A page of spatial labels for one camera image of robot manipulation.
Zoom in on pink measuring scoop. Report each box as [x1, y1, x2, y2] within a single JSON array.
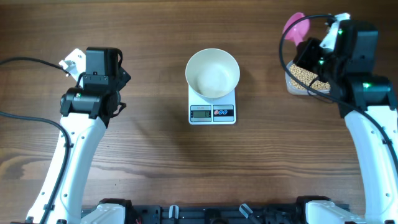
[[282, 12, 310, 47]]

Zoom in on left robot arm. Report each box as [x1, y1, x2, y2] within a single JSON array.
[[25, 47, 131, 223]]

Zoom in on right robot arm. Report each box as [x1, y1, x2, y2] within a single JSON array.
[[294, 14, 397, 223]]

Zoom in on white bowl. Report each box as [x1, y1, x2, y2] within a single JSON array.
[[185, 48, 241, 99]]

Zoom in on white digital kitchen scale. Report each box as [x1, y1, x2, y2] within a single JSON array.
[[188, 87, 237, 125]]

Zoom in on yellow soybeans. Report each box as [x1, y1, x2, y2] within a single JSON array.
[[289, 64, 330, 90]]

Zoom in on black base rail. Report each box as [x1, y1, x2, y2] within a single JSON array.
[[80, 203, 351, 224]]

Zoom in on left black cable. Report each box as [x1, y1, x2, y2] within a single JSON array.
[[0, 57, 74, 224]]

